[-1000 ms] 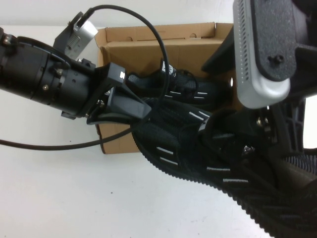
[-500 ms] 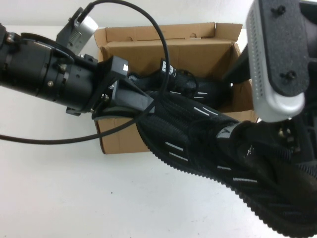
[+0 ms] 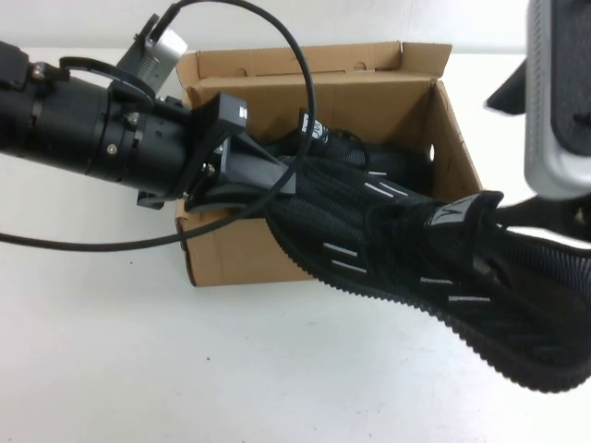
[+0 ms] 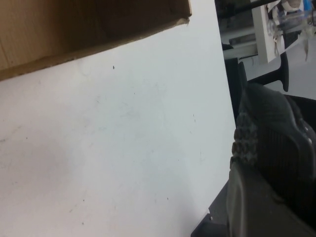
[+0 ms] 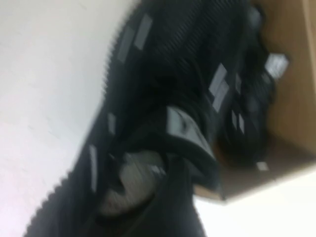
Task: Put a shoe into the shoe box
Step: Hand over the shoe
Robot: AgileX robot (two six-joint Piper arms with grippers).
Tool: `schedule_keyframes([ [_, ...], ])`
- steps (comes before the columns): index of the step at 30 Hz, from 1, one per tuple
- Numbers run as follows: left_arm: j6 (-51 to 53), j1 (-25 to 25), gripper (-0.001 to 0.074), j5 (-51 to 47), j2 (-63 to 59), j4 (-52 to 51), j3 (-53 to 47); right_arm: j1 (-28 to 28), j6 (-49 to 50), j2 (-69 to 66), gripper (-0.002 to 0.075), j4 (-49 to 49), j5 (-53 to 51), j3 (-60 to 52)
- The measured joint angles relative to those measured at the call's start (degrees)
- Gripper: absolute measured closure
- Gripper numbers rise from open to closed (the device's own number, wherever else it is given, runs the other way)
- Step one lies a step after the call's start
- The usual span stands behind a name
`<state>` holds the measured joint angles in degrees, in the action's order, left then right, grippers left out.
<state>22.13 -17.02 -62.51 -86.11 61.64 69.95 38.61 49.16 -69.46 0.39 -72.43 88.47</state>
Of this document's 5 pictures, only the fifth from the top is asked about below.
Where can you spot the brown cardboard shoe box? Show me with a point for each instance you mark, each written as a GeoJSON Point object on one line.
{"type": "Point", "coordinates": [291, 138]}

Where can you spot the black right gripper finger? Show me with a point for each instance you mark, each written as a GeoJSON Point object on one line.
{"type": "Point", "coordinates": [180, 212]}

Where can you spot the black mesh sneaker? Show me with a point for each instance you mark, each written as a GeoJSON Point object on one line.
{"type": "Point", "coordinates": [249, 103]}
{"type": "Point", "coordinates": [153, 74]}

